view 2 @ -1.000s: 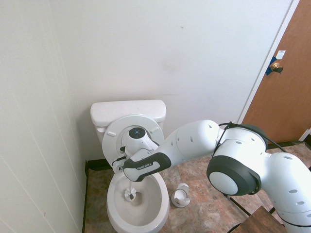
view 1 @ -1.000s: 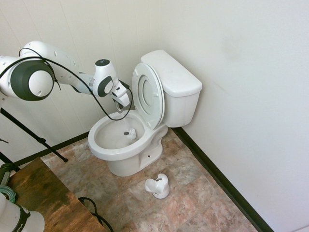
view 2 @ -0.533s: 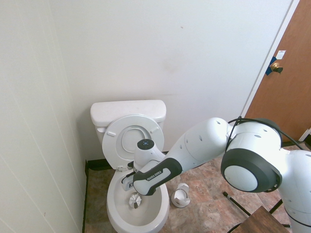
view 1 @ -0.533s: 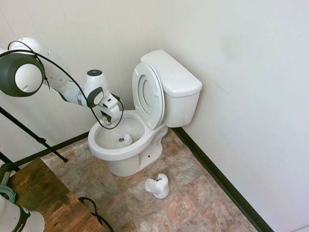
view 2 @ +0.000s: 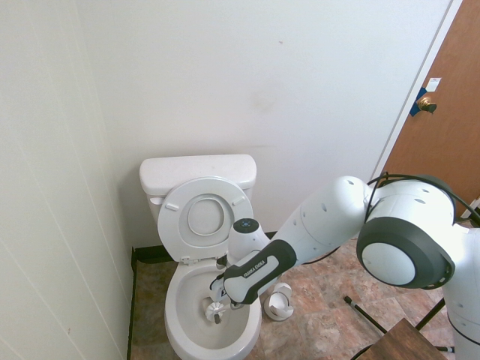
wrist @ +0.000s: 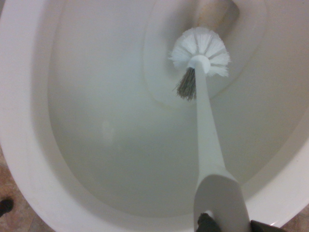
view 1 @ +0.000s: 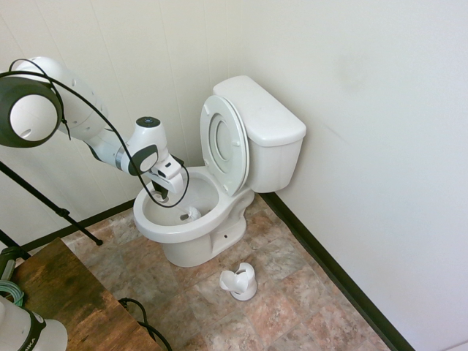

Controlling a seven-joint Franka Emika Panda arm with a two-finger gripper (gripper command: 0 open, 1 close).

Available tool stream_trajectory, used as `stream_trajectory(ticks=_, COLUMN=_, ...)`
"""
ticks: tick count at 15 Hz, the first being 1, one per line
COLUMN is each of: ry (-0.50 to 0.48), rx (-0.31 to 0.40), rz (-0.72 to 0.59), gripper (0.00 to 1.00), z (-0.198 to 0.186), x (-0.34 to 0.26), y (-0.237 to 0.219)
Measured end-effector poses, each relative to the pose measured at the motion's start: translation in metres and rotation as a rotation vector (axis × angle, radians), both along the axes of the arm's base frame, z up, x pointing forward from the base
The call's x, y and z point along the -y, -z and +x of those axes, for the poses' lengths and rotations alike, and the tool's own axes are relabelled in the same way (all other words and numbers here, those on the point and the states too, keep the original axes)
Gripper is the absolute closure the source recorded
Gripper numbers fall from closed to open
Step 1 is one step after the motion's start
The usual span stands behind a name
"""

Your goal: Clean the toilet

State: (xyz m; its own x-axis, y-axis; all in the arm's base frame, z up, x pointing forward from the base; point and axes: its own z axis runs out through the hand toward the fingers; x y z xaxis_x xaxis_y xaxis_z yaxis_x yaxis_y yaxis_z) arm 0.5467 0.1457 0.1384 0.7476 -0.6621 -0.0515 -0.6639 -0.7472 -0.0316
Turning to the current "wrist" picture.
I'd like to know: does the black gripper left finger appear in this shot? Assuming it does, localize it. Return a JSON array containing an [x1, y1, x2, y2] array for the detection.
[[197, 211, 221, 232]]

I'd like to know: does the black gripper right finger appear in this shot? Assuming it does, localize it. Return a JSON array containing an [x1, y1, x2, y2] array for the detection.
[[250, 219, 286, 232]]

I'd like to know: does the white toilet brush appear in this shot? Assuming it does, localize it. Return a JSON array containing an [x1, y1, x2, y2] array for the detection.
[[168, 27, 251, 232]]

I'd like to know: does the white toilet bowl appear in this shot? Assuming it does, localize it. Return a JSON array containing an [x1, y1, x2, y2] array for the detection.
[[0, 0, 309, 232]]

